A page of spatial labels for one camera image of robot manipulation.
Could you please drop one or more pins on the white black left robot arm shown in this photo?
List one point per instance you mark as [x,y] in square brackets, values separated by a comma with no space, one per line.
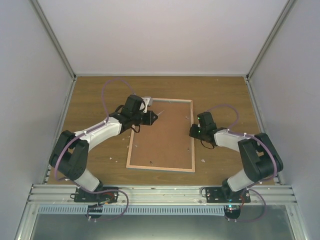
[70,154]

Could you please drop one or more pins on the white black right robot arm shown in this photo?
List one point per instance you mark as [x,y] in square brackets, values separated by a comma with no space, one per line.
[259,157]

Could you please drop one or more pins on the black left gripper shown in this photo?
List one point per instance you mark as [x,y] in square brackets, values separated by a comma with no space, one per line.
[150,120]

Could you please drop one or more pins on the grey slotted cable duct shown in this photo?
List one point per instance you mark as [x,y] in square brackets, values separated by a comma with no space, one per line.
[199,210]

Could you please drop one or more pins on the aluminium front rail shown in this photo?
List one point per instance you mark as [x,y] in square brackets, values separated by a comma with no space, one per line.
[161,194]

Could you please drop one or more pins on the aluminium corner post left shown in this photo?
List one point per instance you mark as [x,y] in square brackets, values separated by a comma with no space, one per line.
[47,26]

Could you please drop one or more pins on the aluminium corner post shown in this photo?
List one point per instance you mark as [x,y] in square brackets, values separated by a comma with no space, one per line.
[47,26]
[289,4]

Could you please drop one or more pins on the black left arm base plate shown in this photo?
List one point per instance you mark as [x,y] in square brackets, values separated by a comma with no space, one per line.
[81,196]

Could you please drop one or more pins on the aluminium corner post right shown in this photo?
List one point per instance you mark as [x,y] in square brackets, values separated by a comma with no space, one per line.
[289,4]

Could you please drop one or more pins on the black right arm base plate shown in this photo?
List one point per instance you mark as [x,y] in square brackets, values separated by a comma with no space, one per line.
[215,193]

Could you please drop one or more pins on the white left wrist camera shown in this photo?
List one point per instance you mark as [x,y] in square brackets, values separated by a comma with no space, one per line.
[147,101]

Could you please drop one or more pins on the turquoise picture frame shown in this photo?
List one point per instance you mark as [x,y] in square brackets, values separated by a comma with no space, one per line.
[165,145]

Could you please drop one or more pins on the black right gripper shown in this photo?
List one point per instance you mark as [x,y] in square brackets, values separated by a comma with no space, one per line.
[192,133]

